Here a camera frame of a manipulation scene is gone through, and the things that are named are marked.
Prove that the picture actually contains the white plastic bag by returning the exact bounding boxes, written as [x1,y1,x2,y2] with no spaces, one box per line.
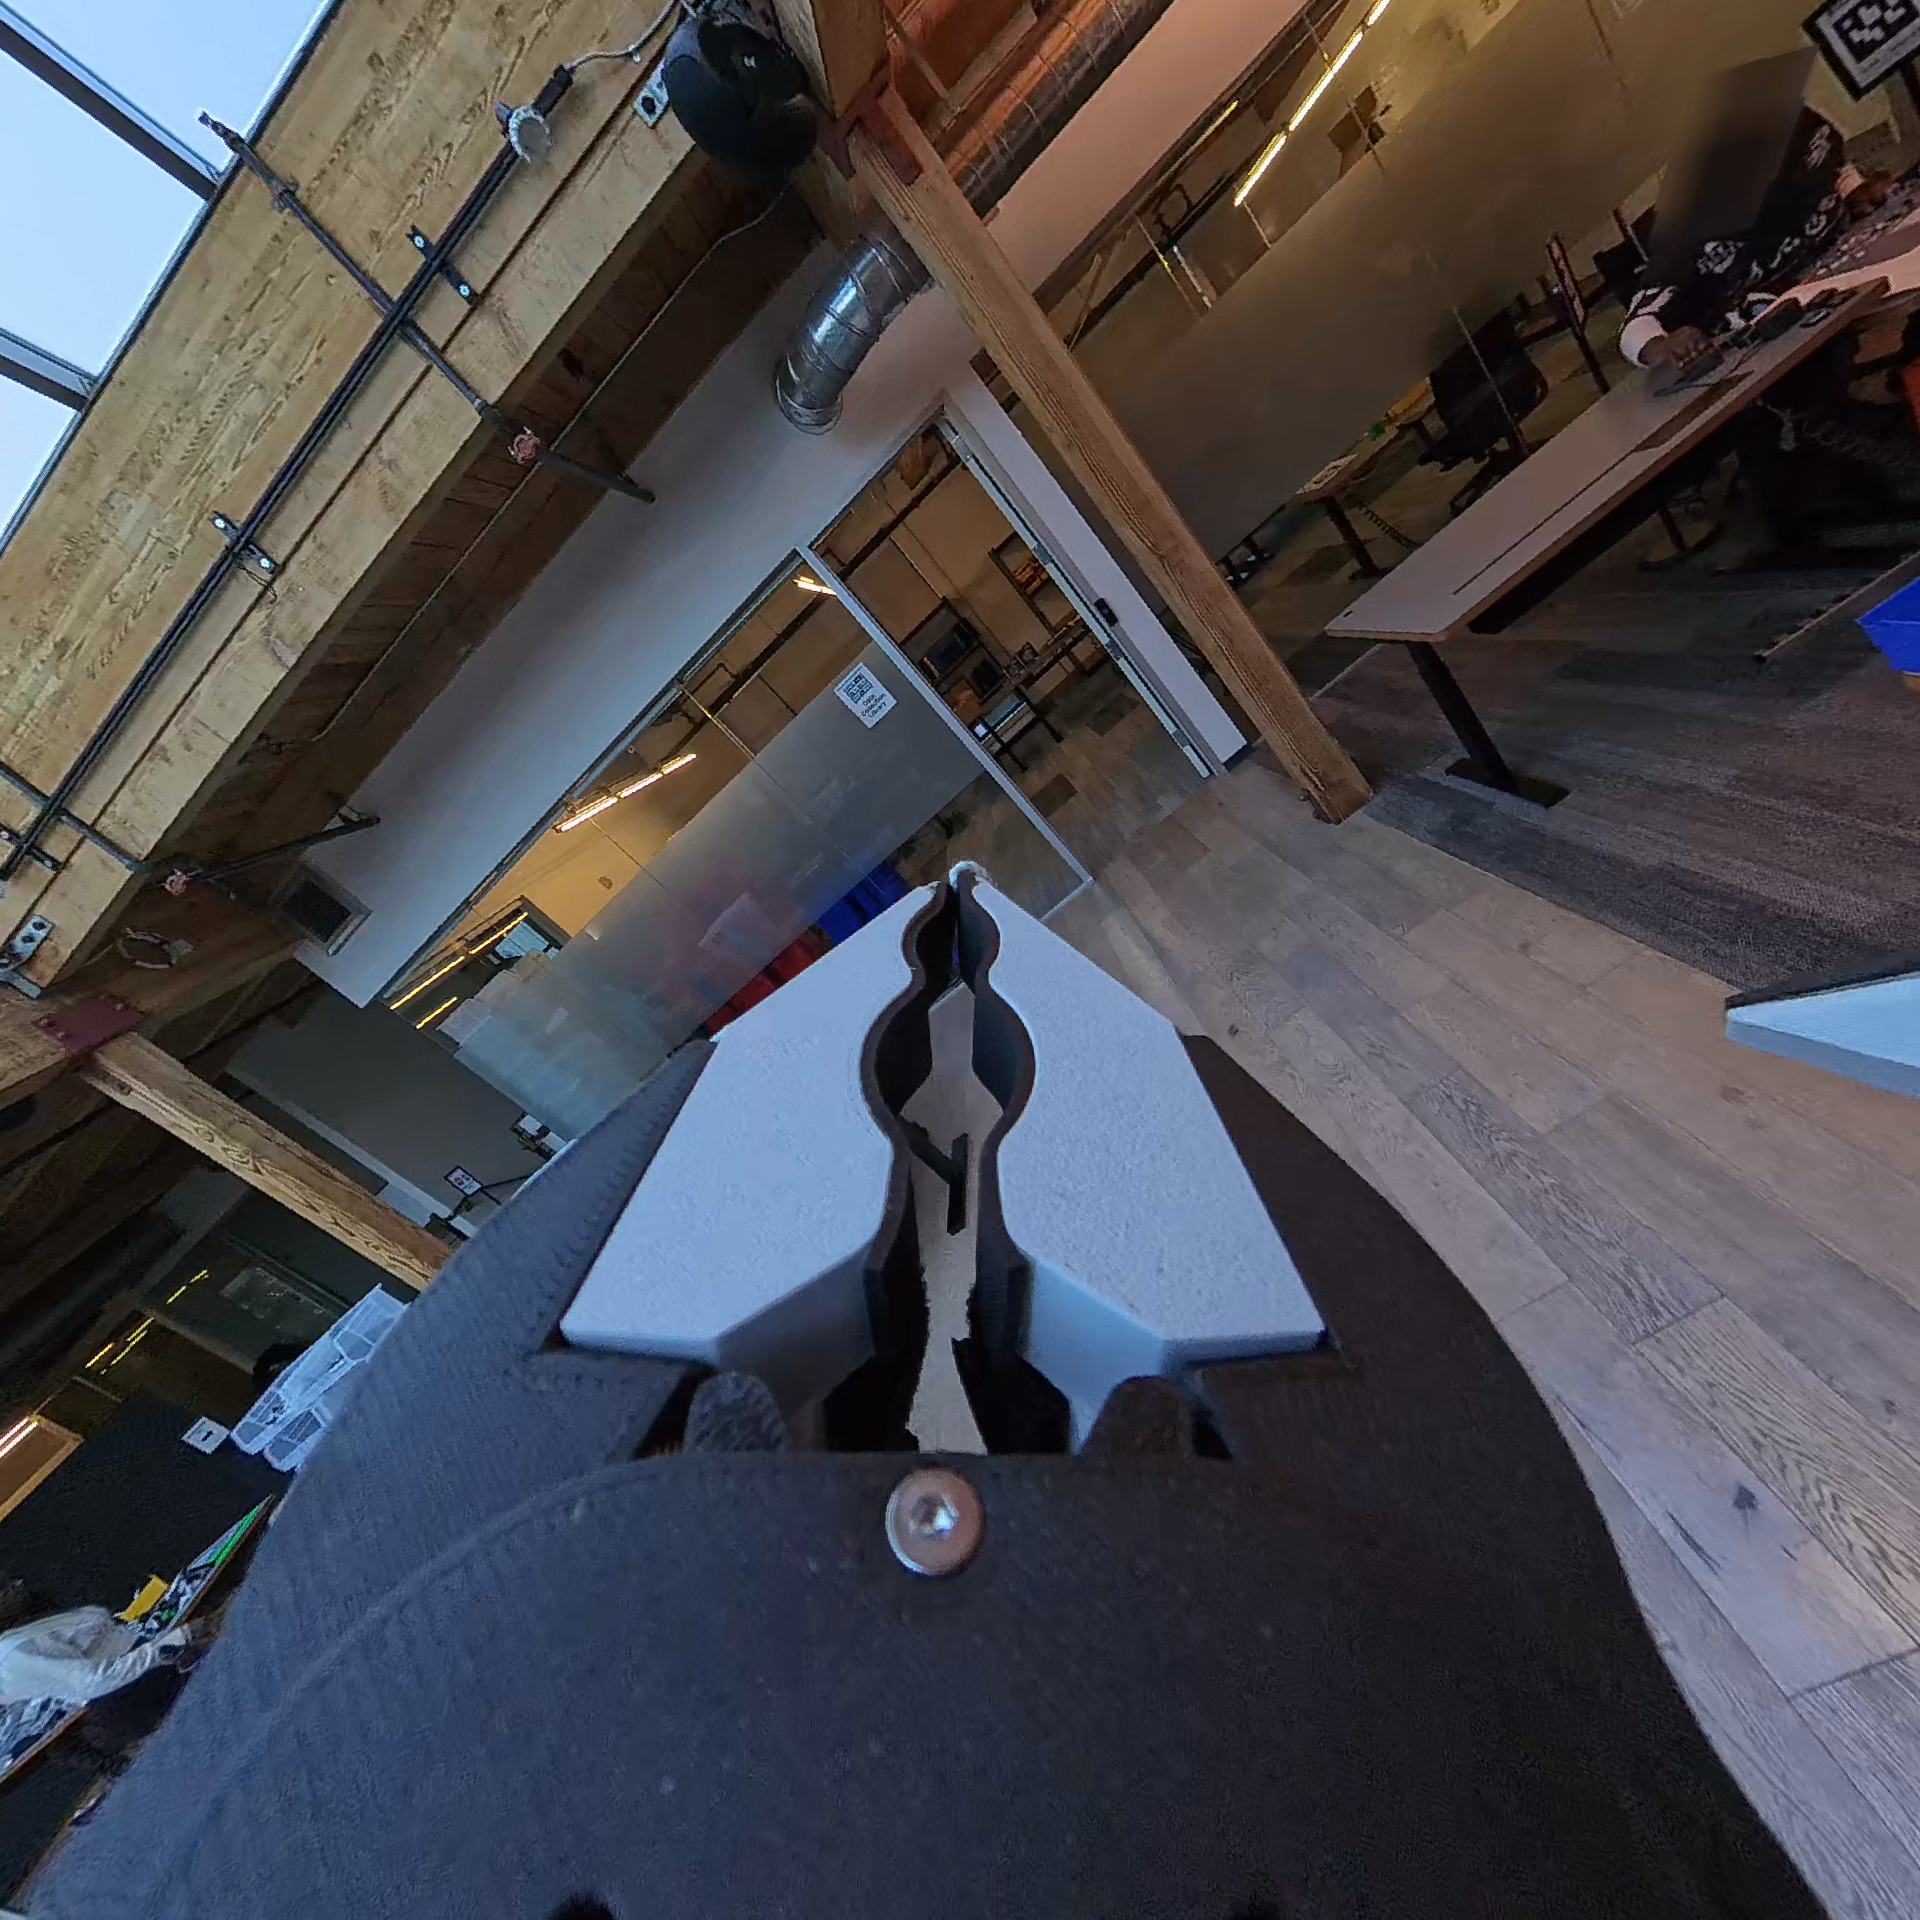
[0,1604,192,1706]

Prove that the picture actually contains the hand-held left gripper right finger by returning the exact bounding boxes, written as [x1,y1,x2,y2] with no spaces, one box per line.
[959,871,1328,1453]

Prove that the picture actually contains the long office desk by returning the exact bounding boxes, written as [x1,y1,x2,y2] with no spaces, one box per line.
[1325,285,1886,806]

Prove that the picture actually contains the glass door frame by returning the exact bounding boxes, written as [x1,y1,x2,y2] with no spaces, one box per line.
[796,397,1249,890]

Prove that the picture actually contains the black metal wall rail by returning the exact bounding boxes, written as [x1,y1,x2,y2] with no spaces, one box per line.
[0,111,656,890]

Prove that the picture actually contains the black round wall speaker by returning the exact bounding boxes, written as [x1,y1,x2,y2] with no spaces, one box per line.
[661,12,824,177]

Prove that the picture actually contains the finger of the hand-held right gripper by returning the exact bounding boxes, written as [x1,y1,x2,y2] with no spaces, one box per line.
[1724,964,1920,1102]

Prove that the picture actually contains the black white marker sign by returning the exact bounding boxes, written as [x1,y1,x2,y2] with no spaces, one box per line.
[1803,0,1920,101]

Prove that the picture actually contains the silver metal air duct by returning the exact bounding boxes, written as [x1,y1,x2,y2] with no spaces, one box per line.
[775,231,934,437]

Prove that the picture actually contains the clear plastic organizer boxes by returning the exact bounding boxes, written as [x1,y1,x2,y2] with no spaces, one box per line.
[230,1282,408,1471]

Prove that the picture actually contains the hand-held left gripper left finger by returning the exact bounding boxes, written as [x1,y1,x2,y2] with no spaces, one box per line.
[557,882,963,1453]

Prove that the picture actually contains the skylight window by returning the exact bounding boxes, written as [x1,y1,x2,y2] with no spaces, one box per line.
[0,0,340,522]

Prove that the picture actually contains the wooden support post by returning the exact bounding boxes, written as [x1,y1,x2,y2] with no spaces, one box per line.
[836,90,1373,825]

